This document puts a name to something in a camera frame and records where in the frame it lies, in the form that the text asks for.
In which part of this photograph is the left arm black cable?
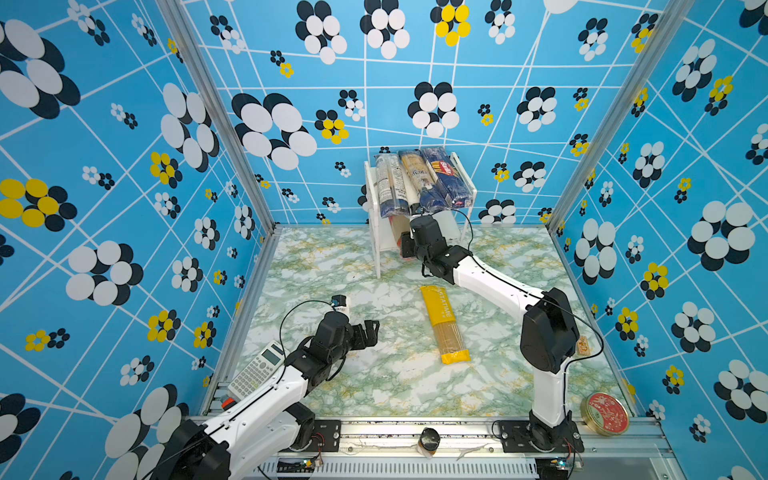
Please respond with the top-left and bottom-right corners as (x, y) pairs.
(278, 299), (337, 373)

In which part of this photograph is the white label spaghetti bag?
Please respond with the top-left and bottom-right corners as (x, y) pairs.
(375, 153), (409, 218)

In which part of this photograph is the blue Barilla spaghetti box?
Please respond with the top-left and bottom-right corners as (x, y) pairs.
(421, 147), (474, 208)

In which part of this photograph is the grey calculator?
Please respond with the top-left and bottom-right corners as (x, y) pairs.
(228, 340), (285, 401)

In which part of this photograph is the black round knob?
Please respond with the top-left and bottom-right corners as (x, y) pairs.
(417, 427), (441, 459)

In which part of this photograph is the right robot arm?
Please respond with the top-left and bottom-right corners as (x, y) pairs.
(410, 215), (580, 451)

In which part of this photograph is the yellow Pastatime spaghetti bag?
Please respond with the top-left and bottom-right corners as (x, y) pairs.
(420, 285), (471, 365)

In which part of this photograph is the white two-tier shelf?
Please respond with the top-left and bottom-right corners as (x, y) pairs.
(364, 161), (471, 279)

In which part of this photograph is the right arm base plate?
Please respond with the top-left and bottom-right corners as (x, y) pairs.
(491, 419), (585, 454)

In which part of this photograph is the red spaghetti bag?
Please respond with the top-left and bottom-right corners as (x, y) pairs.
(389, 215), (411, 248)

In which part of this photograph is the aluminium front rail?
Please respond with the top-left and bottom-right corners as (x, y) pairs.
(160, 416), (685, 480)

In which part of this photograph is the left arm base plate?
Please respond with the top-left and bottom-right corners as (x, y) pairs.
(288, 419), (342, 453)

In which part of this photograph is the round red tin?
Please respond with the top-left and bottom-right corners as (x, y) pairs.
(581, 392), (630, 437)

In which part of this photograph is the blue clear spaghetti bag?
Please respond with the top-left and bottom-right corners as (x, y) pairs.
(398, 150), (447, 213)

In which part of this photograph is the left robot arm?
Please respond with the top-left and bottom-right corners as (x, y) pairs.
(142, 311), (380, 479)

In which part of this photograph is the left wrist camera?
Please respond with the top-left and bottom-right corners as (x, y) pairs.
(331, 294), (350, 317)

